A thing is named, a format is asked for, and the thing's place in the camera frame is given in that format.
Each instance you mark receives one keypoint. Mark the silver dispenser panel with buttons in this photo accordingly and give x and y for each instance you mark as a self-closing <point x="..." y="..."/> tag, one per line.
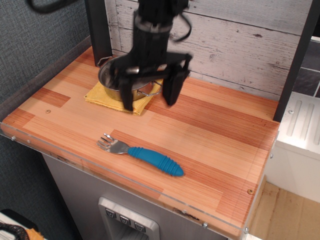
<point x="122" y="223"/>

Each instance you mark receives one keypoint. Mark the right dark metal post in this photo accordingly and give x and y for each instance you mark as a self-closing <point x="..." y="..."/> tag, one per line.
<point x="297" y="61"/>

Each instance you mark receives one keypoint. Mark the white ribbed toy sink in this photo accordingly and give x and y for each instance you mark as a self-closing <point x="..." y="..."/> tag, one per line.
<point x="294" y="160"/>

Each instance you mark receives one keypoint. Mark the blue handled metal fork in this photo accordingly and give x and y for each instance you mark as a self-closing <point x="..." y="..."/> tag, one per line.
<point x="158" y="160"/>

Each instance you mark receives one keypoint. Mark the dark metal post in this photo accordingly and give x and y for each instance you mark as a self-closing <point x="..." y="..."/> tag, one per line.
<point x="297" y="61"/>
<point x="99" y="30"/>

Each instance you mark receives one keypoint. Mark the stainless steel pot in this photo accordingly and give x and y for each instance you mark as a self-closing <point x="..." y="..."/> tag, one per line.
<point x="110" y="82"/>

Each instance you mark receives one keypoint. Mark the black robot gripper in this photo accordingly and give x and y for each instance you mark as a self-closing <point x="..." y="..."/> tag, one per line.
<point x="149" y="59"/>

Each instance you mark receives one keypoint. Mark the yellow folded cloth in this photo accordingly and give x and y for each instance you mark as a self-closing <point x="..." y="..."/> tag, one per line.
<point x="103" y="96"/>

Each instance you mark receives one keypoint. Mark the clear acrylic table edge guard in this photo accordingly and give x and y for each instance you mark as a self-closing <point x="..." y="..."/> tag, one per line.
<point x="222" y="167"/>

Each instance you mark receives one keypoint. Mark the left dark metal post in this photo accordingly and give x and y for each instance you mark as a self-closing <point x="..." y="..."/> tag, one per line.
<point x="99" y="30"/>

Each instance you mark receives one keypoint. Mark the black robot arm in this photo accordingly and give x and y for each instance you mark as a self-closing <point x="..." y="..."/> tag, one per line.
<point x="159" y="12"/>

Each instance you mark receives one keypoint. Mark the orange and black object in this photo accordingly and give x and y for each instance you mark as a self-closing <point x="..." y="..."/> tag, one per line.
<point x="14" y="226"/>

